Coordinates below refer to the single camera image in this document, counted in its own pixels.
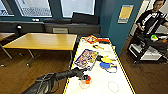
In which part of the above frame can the white yellow air hockey table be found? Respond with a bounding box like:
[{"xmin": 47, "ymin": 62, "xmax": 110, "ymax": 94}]
[{"xmin": 62, "ymin": 35, "xmax": 136, "ymax": 94}]

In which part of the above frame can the wide window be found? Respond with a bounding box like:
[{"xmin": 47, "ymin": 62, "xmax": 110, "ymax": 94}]
[
  {"xmin": 59, "ymin": 0, "xmax": 97, "ymax": 19},
  {"xmin": 14, "ymin": 0, "xmax": 53, "ymax": 19}
]

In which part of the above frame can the small wooden table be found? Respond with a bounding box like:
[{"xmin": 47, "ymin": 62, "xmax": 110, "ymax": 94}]
[{"xmin": 0, "ymin": 32, "xmax": 16, "ymax": 61}]

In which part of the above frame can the dark grey bench sofa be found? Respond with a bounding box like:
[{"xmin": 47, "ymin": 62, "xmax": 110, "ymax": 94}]
[{"xmin": 0, "ymin": 19, "xmax": 101, "ymax": 37}]

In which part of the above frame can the black wheeled cart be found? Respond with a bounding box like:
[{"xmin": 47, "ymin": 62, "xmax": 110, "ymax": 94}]
[{"xmin": 126, "ymin": 31, "xmax": 168, "ymax": 65}]

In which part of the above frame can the small yellow tool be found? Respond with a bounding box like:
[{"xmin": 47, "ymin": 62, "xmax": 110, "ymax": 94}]
[{"xmin": 92, "ymin": 44, "xmax": 105, "ymax": 51}]

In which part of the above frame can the orange game box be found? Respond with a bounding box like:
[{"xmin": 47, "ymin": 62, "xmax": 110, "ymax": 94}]
[{"xmin": 83, "ymin": 35, "xmax": 100, "ymax": 46}]

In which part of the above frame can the blue picture book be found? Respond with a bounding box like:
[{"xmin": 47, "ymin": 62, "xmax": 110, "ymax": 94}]
[{"xmin": 73, "ymin": 48, "xmax": 100, "ymax": 72}]

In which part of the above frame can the grey chair back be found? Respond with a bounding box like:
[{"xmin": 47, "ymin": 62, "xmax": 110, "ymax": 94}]
[{"xmin": 52, "ymin": 28, "xmax": 69, "ymax": 35}]

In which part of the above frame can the large wooden table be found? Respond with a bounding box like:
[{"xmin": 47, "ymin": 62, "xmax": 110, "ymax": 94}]
[{"xmin": 3, "ymin": 32, "xmax": 78, "ymax": 69}]

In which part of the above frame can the white storage bin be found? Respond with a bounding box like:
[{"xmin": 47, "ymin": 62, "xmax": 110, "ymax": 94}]
[{"xmin": 129, "ymin": 44, "xmax": 164, "ymax": 62}]

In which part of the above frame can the yellow wall poster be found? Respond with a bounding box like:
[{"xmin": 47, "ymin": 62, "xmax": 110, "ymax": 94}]
[{"xmin": 117, "ymin": 4, "xmax": 134, "ymax": 25}]

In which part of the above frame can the orange item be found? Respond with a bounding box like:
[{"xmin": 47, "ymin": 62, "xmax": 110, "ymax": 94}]
[{"xmin": 161, "ymin": 38, "xmax": 168, "ymax": 44}]

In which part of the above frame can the red long box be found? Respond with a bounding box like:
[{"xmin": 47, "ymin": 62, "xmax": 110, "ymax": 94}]
[{"xmin": 97, "ymin": 38, "xmax": 111, "ymax": 45}]

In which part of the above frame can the person in black shirt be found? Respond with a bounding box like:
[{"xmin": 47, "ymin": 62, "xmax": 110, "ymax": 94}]
[{"xmin": 134, "ymin": 0, "xmax": 168, "ymax": 36}]

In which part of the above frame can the blue paddle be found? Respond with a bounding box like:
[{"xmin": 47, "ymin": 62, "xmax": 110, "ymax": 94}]
[{"xmin": 99, "ymin": 62, "xmax": 114, "ymax": 70}]

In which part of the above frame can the small black object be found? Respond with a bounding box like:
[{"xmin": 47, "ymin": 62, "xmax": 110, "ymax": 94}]
[{"xmin": 95, "ymin": 55, "xmax": 104, "ymax": 63}]

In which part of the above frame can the black cushion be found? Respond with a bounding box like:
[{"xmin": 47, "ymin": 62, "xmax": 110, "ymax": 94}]
[{"xmin": 71, "ymin": 12, "xmax": 100, "ymax": 26}]

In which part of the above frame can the narrow window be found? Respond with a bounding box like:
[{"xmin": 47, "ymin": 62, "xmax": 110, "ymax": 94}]
[{"xmin": 0, "ymin": 0, "xmax": 9, "ymax": 17}]

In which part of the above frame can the yellow paddle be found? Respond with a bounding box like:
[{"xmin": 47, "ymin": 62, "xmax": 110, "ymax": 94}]
[{"xmin": 100, "ymin": 56, "xmax": 117, "ymax": 65}]

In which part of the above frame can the green item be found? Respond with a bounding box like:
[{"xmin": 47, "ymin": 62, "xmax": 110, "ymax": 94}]
[{"xmin": 150, "ymin": 34, "xmax": 159, "ymax": 42}]

